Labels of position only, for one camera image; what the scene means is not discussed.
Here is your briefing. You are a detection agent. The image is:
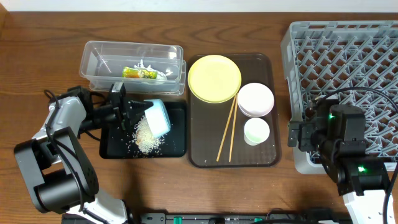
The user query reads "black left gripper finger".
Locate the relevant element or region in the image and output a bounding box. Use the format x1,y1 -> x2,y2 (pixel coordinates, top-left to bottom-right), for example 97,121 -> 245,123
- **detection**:
127,100 -> 153,112
129,110 -> 145,127

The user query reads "rice food waste pile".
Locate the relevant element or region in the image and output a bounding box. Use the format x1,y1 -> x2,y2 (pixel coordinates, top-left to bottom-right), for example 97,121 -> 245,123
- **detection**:
127,115 -> 165,156

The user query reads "light blue bowl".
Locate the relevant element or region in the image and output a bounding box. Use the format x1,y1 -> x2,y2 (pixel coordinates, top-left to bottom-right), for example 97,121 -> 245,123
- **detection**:
145,99 -> 171,138

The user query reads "yellow green snack wrapper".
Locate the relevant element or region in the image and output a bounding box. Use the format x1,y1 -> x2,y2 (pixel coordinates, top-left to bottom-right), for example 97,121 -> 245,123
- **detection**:
122,67 -> 157,79

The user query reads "white plastic bag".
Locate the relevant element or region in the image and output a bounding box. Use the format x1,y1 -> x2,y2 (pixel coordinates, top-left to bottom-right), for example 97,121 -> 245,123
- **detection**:
134,59 -> 173,80

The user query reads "white green cup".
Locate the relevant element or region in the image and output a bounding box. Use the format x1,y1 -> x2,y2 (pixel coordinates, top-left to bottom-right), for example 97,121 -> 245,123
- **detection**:
244,118 -> 271,146

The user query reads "pink shallow bowl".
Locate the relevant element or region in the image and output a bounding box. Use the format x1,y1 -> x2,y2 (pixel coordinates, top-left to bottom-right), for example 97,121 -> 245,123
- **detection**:
238,83 -> 275,118

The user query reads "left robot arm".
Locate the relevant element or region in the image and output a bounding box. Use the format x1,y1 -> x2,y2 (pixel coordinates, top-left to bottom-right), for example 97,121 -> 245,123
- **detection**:
14,83 -> 153,223

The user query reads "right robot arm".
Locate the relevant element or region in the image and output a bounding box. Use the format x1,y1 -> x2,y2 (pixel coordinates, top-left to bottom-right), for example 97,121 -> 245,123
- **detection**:
288,100 -> 397,223

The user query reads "black waste tray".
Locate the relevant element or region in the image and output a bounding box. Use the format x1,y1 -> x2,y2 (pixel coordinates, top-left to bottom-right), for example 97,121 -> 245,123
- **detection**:
99,101 -> 187,159

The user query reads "clear plastic waste bin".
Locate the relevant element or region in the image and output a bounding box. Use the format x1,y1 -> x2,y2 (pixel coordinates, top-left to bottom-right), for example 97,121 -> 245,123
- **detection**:
80,41 -> 186,95

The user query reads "grey dishwasher rack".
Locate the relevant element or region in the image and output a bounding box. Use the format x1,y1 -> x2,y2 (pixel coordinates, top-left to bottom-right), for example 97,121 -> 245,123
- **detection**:
281,21 -> 397,171

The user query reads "brown serving tray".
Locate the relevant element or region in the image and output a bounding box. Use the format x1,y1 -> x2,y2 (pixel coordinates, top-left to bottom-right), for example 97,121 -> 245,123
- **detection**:
187,52 -> 282,169

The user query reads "right wooden chopstick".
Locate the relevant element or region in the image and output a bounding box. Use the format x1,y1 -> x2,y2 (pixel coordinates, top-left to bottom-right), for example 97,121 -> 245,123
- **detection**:
229,95 -> 238,162

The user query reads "yellow round plate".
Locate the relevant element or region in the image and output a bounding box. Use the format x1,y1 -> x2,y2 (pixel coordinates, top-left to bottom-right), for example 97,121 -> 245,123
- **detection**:
188,55 -> 242,103

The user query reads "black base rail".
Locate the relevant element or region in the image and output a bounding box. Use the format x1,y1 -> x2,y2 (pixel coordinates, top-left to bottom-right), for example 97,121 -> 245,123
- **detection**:
61,208 -> 354,224

